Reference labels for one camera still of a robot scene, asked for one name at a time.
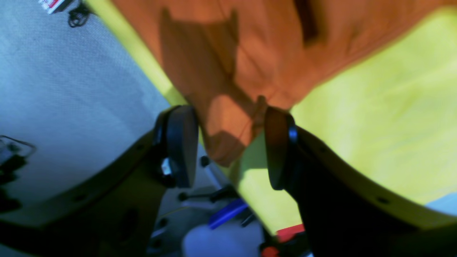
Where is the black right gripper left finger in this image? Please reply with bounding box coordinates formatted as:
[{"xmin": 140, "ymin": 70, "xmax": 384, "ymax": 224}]
[{"xmin": 1, "ymin": 105, "xmax": 199, "ymax": 257}]

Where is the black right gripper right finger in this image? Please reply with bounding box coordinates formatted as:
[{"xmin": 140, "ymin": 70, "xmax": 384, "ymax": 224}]
[{"xmin": 264, "ymin": 107, "xmax": 457, "ymax": 257}]

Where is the orange T-shirt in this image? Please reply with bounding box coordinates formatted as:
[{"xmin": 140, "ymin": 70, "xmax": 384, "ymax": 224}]
[{"xmin": 113, "ymin": 0, "xmax": 456, "ymax": 167}]

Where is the yellow table cloth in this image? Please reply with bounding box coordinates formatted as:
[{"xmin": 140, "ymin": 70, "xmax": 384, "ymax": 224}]
[{"xmin": 87, "ymin": 0, "xmax": 456, "ymax": 234}]

